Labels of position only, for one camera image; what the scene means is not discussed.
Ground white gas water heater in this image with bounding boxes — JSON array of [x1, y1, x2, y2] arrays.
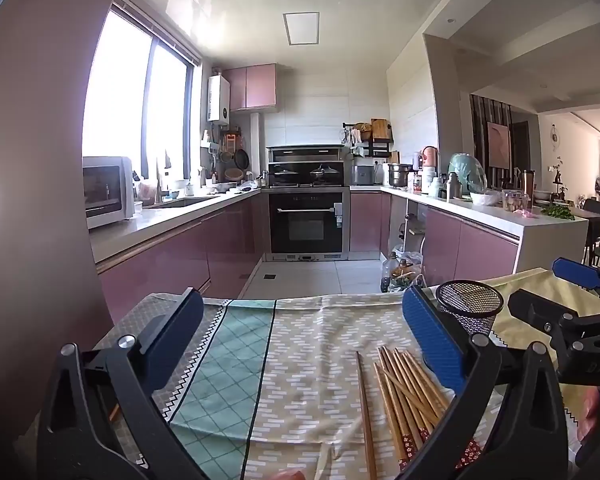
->
[[207, 75, 231, 123]]

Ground black integrated stove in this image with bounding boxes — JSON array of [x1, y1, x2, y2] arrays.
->
[[266, 145, 352, 262]]

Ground grey refrigerator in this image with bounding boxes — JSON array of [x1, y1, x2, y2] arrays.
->
[[0, 0, 136, 441]]

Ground green leafy vegetables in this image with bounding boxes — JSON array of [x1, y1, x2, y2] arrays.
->
[[540, 203, 576, 221]]

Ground black wall shelf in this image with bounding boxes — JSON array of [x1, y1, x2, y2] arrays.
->
[[342, 119, 397, 159]]

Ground steel stockpot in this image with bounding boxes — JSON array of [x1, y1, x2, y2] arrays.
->
[[387, 162, 414, 189]]

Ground white countertop oven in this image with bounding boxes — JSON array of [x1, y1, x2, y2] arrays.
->
[[82, 156, 137, 231]]

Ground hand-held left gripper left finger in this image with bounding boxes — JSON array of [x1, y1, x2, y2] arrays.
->
[[36, 287, 206, 480]]

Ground potted plant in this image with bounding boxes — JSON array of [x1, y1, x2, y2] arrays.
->
[[552, 157, 569, 201]]

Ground patterned multicolour tablecloth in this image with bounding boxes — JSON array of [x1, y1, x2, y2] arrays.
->
[[30, 267, 600, 480]]

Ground clear food container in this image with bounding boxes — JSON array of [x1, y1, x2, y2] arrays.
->
[[502, 190, 531, 214]]

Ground black dining table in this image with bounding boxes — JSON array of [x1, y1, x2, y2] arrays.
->
[[575, 199, 600, 267]]

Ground kitchen window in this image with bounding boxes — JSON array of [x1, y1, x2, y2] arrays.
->
[[82, 2, 202, 176]]

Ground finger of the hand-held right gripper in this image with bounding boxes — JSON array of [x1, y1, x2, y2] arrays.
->
[[552, 257, 600, 308], [508, 287, 583, 350]]

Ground bunch of wooden chopsticks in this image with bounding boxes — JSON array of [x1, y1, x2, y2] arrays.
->
[[372, 344, 483, 473]]

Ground clear oil bottle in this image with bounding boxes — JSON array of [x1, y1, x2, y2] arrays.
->
[[380, 252, 401, 294]]

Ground person's right hand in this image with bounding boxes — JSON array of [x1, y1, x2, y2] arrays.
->
[[576, 388, 600, 444]]

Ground pink wall cabinet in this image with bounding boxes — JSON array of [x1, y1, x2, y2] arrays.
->
[[223, 63, 279, 112]]

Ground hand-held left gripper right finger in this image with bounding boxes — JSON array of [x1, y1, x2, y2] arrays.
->
[[401, 285, 571, 480]]

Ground bag of green vegetables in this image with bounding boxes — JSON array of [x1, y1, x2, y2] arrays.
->
[[391, 252, 426, 294]]

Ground ceiling light panel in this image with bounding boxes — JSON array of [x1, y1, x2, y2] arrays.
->
[[282, 11, 321, 46]]

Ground black mesh utensil holder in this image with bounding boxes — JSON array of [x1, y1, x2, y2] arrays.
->
[[436, 280, 504, 348]]

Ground striped wall panel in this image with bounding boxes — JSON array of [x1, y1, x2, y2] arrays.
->
[[470, 94, 514, 186]]

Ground pink cabinet run with sink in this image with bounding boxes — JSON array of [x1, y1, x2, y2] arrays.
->
[[95, 191, 271, 323]]

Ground dark brown chopstick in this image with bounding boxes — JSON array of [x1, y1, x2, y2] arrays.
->
[[355, 352, 378, 480]]

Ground pink wall art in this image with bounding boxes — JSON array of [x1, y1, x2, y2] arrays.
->
[[487, 121, 512, 169]]

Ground pink peninsula cabinet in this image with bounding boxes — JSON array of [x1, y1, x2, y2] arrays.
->
[[350, 186, 590, 288]]

